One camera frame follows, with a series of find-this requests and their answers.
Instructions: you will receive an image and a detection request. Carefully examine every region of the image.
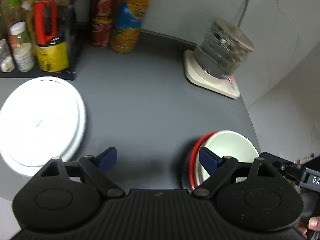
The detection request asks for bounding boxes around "orange juice bottle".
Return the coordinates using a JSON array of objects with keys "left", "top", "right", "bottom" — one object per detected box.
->
[{"left": 110, "top": 0, "right": 157, "bottom": 54}]

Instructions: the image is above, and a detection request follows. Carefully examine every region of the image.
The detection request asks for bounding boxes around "cream kettle base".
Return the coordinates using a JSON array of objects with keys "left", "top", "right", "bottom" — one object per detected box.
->
[{"left": 184, "top": 49, "right": 241, "bottom": 99}]

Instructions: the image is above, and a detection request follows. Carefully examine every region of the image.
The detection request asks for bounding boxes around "green labelled bottle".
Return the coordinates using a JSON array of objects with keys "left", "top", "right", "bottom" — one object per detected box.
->
[{"left": 0, "top": 0, "right": 23, "bottom": 40}]

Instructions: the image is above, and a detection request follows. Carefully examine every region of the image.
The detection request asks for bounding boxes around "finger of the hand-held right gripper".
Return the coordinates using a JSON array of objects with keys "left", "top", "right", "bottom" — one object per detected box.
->
[{"left": 272, "top": 160, "right": 301, "bottom": 183}]

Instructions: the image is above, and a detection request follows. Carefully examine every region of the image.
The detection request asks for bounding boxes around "person's right hand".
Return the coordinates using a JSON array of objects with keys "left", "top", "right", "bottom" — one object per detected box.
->
[{"left": 296, "top": 216, "right": 320, "bottom": 239}]

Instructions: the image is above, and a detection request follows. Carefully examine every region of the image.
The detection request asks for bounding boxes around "small clear jar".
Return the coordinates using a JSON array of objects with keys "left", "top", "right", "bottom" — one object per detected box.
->
[{"left": 0, "top": 39, "right": 15, "bottom": 72}]

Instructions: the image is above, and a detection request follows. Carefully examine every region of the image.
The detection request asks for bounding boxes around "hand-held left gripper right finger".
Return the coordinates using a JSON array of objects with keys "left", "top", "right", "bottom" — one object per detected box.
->
[{"left": 191, "top": 147, "right": 279, "bottom": 200}]

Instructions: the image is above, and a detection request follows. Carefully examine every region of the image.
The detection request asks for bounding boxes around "red soda can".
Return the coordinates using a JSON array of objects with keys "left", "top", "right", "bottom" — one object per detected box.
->
[
  {"left": 94, "top": 0, "right": 117, "bottom": 20},
  {"left": 90, "top": 17, "right": 113, "bottom": 48}
]

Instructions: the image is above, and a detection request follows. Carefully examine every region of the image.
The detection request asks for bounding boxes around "red rimmed white bowl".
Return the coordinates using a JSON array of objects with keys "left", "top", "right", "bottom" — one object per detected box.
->
[{"left": 187, "top": 131, "right": 218, "bottom": 191}]

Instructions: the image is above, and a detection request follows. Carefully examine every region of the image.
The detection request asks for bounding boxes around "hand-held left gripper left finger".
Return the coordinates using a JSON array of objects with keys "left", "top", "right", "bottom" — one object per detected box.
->
[{"left": 39, "top": 147, "right": 126, "bottom": 200}]

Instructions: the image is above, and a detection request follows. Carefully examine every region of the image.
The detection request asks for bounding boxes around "pale green bowl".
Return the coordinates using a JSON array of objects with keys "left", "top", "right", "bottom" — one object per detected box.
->
[{"left": 197, "top": 130, "right": 260, "bottom": 183}]

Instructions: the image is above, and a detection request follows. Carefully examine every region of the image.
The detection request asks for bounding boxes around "glass kettle with cream handle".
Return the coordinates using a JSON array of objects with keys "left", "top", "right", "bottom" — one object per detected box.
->
[{"left": 194, "top": 19, "right": 255, "bottom": 80}]

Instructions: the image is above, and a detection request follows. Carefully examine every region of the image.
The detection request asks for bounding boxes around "black storage rack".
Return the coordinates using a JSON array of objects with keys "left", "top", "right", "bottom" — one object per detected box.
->
[{"left": 0, "top": 0, "right": 87, "bottom": 82}]

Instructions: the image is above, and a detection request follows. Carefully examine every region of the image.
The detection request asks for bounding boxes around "white lidded jar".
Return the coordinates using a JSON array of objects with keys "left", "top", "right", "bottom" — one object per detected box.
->
[{"left": 9, "top": 21, "right": 36, "bottom": 72}]

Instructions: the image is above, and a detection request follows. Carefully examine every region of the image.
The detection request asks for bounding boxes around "oil bottle with red handle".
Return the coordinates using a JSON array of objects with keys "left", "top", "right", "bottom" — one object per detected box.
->
[{"left": 26, "top": 0, "right": 71, "bottom": 72}]

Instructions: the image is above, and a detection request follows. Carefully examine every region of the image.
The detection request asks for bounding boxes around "white plate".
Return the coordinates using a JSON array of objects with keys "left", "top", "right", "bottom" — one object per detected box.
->
[
  {"left": 0, "top": 79, "right": 87, "bottom": 177},
  {"left": 0, "top": 76, "right": 83, "bottom": 168}
]

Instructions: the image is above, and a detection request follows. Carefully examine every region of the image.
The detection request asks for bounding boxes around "black power cable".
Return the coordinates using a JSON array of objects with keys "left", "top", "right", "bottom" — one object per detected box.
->
[{"left": 235, "top": 0, "right": 267, "bottom": 29}]

